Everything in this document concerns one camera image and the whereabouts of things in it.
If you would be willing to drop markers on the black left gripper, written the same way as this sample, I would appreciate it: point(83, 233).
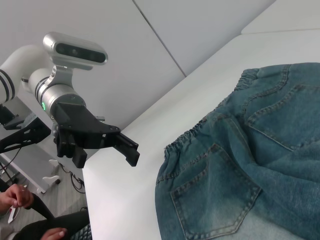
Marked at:
point(82, 125)

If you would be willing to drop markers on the small white object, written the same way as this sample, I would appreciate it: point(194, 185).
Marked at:
point(13, 215)

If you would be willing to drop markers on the blue denim shorts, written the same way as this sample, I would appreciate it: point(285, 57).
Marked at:
point(250, 162)

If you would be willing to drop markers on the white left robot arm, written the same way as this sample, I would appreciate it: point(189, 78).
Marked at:
point(25, 57)

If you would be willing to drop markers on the bare person hand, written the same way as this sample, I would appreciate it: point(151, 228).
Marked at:
point(53, 233)
point(16, 197)

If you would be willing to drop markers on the black truss bracket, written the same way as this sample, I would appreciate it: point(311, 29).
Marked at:
point(25, 135)

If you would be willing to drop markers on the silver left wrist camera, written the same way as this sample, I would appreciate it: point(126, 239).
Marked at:
point(75, 50)

